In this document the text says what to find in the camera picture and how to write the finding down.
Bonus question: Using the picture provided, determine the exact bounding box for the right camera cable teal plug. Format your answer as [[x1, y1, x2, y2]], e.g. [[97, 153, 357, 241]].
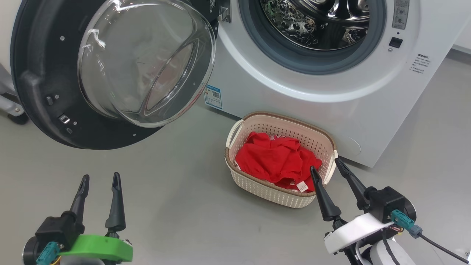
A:
[[391, 210, 470, 264]]

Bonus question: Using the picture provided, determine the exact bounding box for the blue energy label sticker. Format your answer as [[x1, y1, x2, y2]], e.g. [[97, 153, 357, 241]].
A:
[[204, 85, 223, 110]]

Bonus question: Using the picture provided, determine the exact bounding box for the red garment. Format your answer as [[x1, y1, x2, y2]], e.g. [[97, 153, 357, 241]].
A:
[[235, 132, 323, 193]]

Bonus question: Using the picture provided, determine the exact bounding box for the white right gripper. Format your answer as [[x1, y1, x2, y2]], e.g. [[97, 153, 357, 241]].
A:
[[310, 158, 394, 254]]

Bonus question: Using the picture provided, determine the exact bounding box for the camera cable teal plug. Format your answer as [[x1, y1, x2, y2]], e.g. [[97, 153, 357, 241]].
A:
[[391, 210, 470, 264], [36, 241, 61, 265]]

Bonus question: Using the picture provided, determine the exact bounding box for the black round glass washer door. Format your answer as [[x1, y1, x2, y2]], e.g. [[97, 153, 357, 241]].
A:
[[10, 0, 217, 150]]

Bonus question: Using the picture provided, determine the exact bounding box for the printed text label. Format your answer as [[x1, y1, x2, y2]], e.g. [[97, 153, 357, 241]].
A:
[[410, 54, 429, 74]]

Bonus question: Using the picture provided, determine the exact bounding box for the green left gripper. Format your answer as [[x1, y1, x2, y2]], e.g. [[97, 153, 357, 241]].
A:
[[59, 172, 134, 262]]

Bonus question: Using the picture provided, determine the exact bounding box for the cream perforated laundry basket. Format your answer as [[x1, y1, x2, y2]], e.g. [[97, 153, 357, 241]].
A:
[[225, 112, 338, 209]]

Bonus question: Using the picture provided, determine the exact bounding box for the white front-load washing machine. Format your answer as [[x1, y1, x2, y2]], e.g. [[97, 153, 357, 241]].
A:
[[199, 0, 471, 168]]

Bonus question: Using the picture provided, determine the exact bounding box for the left camera cable teal plug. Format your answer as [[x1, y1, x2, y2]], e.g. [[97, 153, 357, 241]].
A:
[[36, 241, 61, 265]]

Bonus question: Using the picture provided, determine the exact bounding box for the metal cart leg with caster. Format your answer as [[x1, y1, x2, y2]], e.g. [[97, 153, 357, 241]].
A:
[[0, 64, 29, 125]]

